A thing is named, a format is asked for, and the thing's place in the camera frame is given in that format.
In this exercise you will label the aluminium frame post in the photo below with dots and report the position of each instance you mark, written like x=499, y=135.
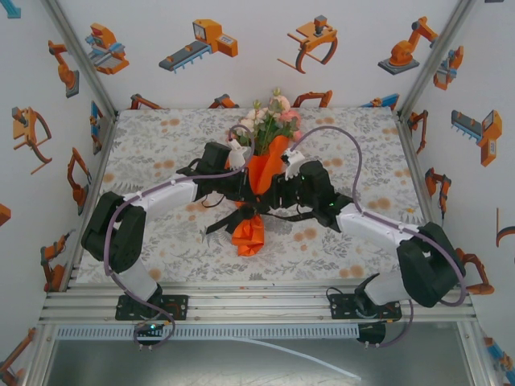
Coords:
x=434, y=56
x=76, y=52

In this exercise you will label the white plastic tube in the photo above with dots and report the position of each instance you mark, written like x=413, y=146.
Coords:
x=306, y=358

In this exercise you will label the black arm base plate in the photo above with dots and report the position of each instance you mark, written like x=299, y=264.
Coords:
x=177, y=307
x=342, y=307

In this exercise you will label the artificial flower bunch green stems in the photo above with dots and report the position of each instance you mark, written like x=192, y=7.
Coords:
x=269, y=120

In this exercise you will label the black ribbon gold lettering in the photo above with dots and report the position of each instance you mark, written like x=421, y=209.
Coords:
x=225, y=223

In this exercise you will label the aluminium side rail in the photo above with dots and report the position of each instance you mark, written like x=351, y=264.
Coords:
x=97, y=173
x=421, y=181

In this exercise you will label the aluminium table edge rail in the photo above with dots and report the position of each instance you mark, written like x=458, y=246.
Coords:
x=257, y=309

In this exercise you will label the leaf print tablecloth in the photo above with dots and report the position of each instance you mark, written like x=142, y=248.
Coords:
x=161, y=140

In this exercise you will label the aluminium frame leg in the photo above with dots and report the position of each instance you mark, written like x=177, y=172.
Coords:
x=476, y=358
x=38, y=358

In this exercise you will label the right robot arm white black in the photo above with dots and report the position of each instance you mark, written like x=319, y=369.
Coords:
x=378, y=227

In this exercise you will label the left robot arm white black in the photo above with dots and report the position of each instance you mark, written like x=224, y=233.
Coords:
x=161, y=199

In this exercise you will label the small black controller box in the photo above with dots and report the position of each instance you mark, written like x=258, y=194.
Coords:
x=370, y=333
x=149, y=331

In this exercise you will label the orange wrapping paper sheet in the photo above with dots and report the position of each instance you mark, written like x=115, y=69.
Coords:
x=249, y=237

